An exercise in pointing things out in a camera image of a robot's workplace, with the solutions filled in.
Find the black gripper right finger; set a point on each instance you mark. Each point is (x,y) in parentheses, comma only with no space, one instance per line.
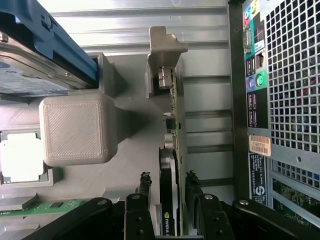
(207,215)

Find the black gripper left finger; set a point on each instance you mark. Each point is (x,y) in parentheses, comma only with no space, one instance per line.
(140,212)

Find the Nvidia graphics card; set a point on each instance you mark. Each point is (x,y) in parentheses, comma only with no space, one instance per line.
(168,130)

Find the orange barcode label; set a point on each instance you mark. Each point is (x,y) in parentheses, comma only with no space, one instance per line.
(260,145)

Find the green RAM stick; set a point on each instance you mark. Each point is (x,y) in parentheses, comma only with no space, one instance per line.
(45,207)

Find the black PC case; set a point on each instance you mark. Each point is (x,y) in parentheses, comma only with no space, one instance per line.
(277,105)

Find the silver CPU chip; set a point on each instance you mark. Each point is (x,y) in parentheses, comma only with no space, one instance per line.
(21,156)

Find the hard disk in blue caddy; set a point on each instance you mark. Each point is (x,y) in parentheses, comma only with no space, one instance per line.
(42,50)

